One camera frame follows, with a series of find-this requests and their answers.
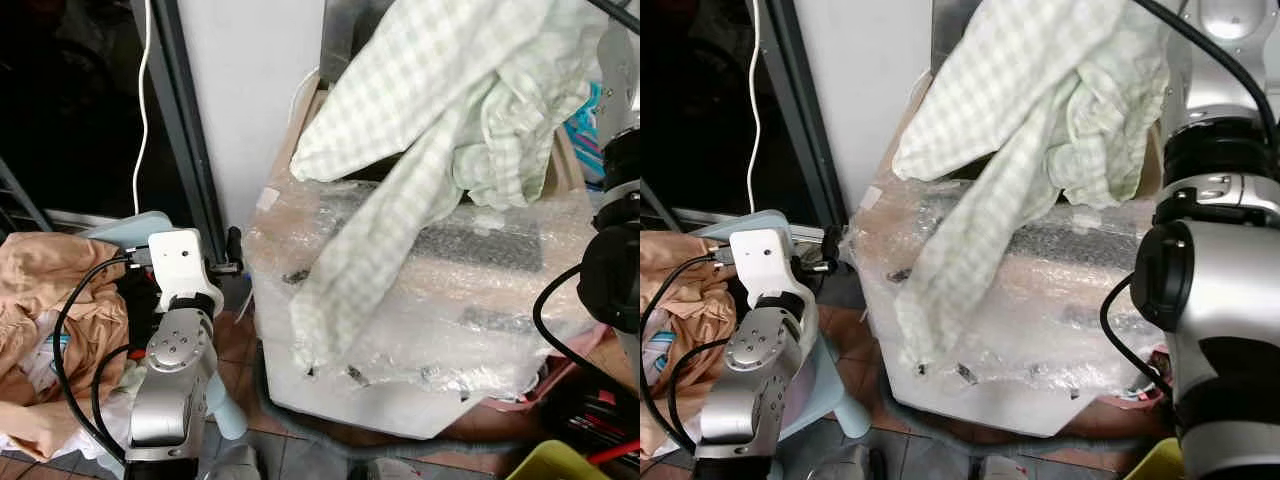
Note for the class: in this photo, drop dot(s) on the green checked cloth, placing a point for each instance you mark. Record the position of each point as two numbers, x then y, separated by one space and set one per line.
1000 110
400 110

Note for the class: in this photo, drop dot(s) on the blue printed packet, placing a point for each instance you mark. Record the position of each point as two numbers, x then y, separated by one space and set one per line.
585 130

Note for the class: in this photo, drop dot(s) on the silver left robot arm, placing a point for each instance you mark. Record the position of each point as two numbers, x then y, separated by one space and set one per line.
172 375
745 380

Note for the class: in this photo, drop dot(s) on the light blue plastic stool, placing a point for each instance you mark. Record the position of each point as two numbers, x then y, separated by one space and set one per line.
228 410
835 390

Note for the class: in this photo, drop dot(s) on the bubble-wrapped white washer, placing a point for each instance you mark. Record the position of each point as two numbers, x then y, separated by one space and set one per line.
420 340
1030 340

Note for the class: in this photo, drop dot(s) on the black and red tool bag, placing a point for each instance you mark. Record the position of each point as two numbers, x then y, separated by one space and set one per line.
590 410

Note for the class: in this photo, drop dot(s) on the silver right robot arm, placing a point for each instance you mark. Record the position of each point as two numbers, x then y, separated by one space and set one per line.
1215 300
615 270

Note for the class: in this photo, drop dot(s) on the dark grey door frame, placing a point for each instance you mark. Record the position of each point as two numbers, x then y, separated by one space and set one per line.
800 100
185 100

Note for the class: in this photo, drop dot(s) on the yellow plastic container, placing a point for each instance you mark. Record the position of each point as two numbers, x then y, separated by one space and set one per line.
1160 462
555 463

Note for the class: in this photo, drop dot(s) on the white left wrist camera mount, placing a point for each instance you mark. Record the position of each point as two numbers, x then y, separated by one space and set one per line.
762 258
180 262

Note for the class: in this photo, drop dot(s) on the peach cloth pile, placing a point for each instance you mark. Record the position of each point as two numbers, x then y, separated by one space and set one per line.
690 300
40 290

